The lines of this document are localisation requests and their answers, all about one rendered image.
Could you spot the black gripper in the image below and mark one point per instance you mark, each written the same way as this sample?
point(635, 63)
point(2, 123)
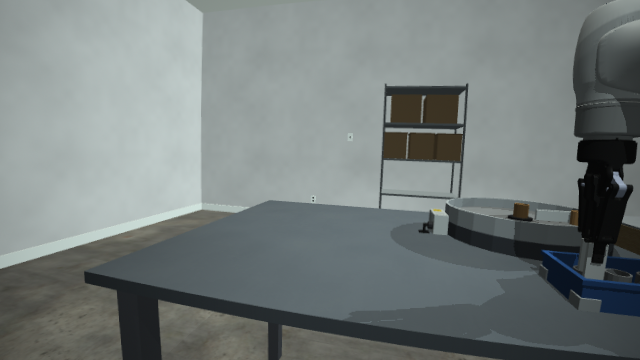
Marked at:
point(605, 158)

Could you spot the bronze bushing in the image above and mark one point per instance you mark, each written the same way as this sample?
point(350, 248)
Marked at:
point(521, 211)
point(574, 218)

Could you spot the blue open crate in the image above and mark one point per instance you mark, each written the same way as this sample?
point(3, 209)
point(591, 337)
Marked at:
point(590, 294)

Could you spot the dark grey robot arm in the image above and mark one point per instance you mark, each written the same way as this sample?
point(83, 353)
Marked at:
point(606, 73)

